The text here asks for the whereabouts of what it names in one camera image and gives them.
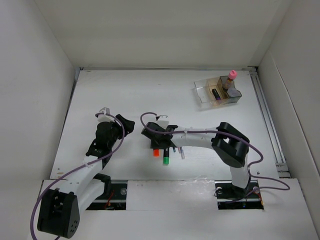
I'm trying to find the orange highlighter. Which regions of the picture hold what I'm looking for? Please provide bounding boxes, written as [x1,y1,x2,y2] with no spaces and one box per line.
[153,149,160,158]

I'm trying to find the green highlighter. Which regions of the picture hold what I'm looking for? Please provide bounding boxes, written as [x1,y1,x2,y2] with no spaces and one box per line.
[162,148,170,166]

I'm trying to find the blue pen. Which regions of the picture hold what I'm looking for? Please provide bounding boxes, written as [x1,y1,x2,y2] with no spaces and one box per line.
[179,147,185,160]

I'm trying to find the purple highlighter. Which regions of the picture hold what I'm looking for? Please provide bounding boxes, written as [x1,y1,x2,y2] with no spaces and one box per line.
[212,88,221,101]

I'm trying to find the pink cap glue bottle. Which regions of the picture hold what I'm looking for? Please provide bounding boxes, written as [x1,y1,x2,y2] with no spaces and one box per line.
[222,70,238,92]

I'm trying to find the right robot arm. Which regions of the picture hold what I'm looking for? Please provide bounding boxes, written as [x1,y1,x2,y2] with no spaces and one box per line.
[141,122,251,199]

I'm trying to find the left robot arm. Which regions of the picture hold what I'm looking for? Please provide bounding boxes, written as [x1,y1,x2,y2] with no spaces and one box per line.
[34,111,135,239]

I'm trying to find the three-compartment plastic organizer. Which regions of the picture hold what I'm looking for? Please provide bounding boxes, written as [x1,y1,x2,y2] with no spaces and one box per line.
[194,75,242,109]

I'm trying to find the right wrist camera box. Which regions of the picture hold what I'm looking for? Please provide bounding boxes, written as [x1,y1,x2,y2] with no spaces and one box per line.
[156,115,169,129]

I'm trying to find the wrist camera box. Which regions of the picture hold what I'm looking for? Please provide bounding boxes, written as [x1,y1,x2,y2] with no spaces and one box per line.
[156,115,169,129]
[95,107,113,123]

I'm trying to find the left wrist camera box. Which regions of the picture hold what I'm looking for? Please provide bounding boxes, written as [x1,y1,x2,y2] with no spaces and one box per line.
[95,107,113,123]

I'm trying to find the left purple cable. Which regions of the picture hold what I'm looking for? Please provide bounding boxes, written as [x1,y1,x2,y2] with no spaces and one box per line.
[29,112,126,240]

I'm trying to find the purple cable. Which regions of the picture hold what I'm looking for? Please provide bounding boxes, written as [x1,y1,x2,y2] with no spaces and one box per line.
[29,112,126,240]
[139,111,291,204]

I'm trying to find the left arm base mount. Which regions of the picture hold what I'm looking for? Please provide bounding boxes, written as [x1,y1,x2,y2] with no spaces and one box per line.
[87,180,128,211]

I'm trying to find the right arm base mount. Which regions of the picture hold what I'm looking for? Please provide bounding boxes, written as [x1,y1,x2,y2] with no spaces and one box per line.
[214,180,264,210]

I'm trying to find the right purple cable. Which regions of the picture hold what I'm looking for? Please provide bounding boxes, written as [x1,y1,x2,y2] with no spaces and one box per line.
[139,111,291,204]

